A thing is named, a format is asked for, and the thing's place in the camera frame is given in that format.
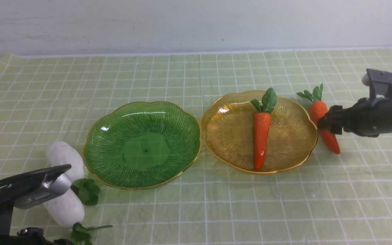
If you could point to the green plastic flower plate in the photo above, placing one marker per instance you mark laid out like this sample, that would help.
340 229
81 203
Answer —
142 145

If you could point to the orange carrot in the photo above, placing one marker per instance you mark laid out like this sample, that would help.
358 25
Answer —
261 125
317 110

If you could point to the amber plastic flower plate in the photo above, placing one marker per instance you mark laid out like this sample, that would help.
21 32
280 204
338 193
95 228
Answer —
227 130

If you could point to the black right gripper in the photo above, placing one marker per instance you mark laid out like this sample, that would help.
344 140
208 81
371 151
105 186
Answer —
366 118

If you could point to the white radish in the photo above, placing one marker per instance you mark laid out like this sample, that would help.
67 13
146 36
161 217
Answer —
68 211
61 153

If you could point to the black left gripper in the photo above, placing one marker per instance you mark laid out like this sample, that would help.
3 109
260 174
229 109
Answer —
25 236

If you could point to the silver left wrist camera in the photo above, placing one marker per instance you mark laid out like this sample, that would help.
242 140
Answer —
32 188

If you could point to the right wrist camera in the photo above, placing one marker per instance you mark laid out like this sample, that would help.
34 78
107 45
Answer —
379 83

